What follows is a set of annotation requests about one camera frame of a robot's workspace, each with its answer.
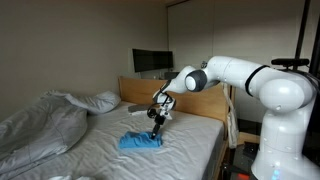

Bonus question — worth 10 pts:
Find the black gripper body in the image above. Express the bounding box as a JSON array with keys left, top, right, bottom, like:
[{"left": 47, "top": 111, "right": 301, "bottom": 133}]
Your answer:
[{"left": 154, "top": 114, "right": 167, "bottom": 129}]

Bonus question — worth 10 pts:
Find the blue cloth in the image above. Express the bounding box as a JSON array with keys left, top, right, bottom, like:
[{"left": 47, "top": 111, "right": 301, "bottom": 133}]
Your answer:
[{"left": 117, "top": 130, "right": 164, "bottom": 150}]

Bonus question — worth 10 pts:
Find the grey folded towel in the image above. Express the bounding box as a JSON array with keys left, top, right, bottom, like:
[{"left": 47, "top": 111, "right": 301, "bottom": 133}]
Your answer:
[{"left": 127, "top": 103, "right": 155, "bottom": 117}]

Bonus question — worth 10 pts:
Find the white sheeted mattress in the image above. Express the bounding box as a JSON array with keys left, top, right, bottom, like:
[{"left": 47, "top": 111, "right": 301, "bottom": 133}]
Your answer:
[{"left": 13, "top": 101, "right": 225, "bottom": 180}]

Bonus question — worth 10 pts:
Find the small grey box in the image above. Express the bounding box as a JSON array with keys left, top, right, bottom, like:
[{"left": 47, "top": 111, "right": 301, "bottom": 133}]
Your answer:
[{"left": 163, "top": 71, "right": 181, "bottom": 81}]

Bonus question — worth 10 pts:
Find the grey white pillow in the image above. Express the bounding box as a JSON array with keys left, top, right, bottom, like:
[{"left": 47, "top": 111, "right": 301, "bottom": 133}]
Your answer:
[{"left": 64, "top": 90, "right": 122, "bottom": 115}]

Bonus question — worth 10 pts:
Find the white hanging bag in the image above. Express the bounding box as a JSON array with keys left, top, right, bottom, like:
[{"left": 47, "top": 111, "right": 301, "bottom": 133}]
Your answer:
[{"left": 221, "top": 82, "right": 240, "bottom": 150}]

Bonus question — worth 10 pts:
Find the light wooden plank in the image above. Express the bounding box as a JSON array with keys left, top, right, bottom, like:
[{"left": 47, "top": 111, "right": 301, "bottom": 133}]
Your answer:
[{"left": 236, "top": 131, "right": 261, "bottom": 146}]

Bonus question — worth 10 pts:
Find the red orange object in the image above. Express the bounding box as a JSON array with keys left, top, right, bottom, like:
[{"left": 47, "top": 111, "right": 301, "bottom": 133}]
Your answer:
[{"left": 236, "top": 172, "right": 251, "bottom": 180}]

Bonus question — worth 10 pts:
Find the grey crumpled duvet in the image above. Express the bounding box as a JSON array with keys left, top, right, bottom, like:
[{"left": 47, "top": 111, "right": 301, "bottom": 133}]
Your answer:
[{"left": 0, "top": 89, "right": 89, "bottom": 180}]

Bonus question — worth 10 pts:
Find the black vertical pole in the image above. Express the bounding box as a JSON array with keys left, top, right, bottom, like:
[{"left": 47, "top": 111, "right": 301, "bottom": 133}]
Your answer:
[{"left": 294, "top": 0, "right": 313, "bottom": 72}]

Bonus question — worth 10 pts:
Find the black wall monitor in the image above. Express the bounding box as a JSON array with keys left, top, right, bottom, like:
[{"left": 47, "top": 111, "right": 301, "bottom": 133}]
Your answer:
[{"left": 132, "top": 48, "right": 175, "bottom": 74}]

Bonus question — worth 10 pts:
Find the black cable strap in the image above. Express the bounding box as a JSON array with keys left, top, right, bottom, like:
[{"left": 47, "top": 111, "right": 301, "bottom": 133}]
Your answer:
[{"left": 244, "top": 64, "right": 271, "bottom": 98}]

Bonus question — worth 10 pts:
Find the black camera bar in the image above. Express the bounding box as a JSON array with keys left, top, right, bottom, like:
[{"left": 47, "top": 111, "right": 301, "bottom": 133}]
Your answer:
[{"left": 270, "top": 57, "right": 311, "bottom": 67}]

